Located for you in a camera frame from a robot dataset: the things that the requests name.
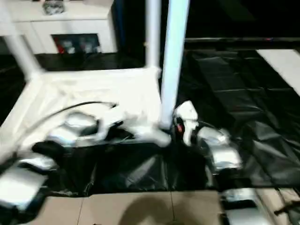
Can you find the white plastic table leg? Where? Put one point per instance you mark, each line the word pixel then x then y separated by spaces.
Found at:
pixel 173 58
pixel 152 32
pixel 22 51

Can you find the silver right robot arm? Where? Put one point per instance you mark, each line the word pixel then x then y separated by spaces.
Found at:
pixel 222 154

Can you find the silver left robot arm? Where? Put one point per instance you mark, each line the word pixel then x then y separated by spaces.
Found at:
pixel 75 119

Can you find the black plastic mat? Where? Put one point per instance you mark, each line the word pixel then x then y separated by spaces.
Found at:
pixel 246 105

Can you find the white glass-door cabinet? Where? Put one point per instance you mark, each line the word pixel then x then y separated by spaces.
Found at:
pixel 82 23

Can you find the white board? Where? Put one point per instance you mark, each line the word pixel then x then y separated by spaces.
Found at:
pixel 281 63

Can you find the dark grey bundle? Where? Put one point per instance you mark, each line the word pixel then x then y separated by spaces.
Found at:
pixel 52 7

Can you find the black metal rail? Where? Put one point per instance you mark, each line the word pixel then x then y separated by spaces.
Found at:
pixel 234 38

